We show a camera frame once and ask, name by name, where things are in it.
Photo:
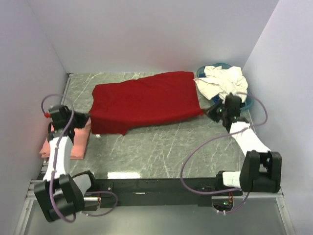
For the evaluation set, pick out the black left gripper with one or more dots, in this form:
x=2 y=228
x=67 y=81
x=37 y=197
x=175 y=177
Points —
x=82 y=117

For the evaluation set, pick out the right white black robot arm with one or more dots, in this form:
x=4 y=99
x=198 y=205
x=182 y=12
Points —
x=261 y=170

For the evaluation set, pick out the red t shirt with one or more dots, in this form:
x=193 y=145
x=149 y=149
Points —
x=154 y=100

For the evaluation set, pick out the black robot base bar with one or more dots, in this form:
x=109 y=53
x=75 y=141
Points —
x=146 y=192

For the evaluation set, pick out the teal plastic laundry basket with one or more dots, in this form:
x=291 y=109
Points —
x=200 y=73

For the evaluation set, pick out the folded pink t shirt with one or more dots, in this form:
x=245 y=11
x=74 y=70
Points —
x=80 y=143

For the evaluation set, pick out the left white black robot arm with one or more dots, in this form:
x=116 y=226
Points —
x=60 y=195

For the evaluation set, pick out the blue t shirt in basket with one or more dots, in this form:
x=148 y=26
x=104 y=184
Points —
x=216 y=98

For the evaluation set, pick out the white crumpled t shirt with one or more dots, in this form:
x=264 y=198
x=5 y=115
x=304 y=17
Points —
x=221 y=82

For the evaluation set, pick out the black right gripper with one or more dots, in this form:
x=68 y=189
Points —
x=211 y=111

